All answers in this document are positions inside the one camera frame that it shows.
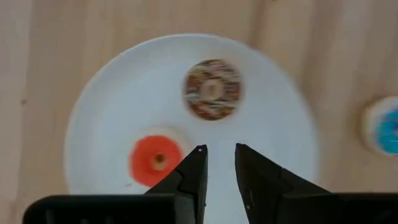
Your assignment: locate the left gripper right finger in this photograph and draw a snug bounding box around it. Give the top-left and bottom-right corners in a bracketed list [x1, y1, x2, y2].
[234, 142, 331, 224]

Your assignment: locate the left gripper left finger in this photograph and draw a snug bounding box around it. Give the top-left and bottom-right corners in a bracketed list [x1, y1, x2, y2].
[143, 144, 209, 224]

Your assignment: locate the small red glazed donut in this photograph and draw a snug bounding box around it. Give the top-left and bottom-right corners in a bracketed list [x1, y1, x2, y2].
[128, 127, 190, 189]

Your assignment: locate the small chocolate sprinkled donut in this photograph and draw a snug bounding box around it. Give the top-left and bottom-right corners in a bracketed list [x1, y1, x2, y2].
[182, 58, 243, 121]

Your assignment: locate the small blue sprinkled donut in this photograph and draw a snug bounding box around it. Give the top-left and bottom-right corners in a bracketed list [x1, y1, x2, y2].
[360, 95, 398, 156]

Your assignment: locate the white round plate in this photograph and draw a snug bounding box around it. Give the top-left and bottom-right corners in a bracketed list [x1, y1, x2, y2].
[63, 33, 320, 224]

